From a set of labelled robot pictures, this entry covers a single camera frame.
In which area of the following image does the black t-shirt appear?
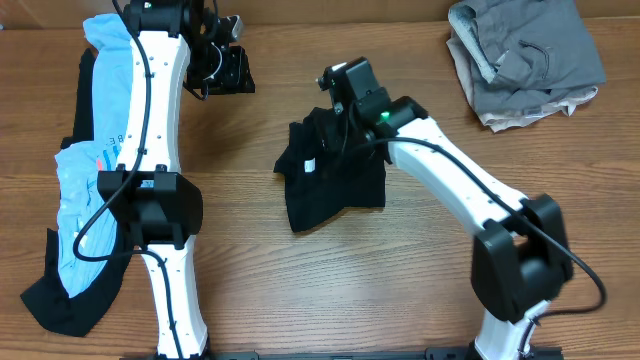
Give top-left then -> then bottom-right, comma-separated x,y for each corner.
274,107 -> 386,233

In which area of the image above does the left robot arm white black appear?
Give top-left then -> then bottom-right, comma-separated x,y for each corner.
97,0 -> 255,359

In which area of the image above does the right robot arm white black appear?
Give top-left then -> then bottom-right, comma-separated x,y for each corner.
317,57 -> 573,359

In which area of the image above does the light blue t-shirt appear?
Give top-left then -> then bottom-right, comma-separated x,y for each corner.
55,14 -> 133,298

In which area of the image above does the black garment under blue shirt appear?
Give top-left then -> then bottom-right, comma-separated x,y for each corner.
20,49 -> 130,337

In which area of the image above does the gray folded garment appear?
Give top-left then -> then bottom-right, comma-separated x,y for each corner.
448,0 -> 606,114

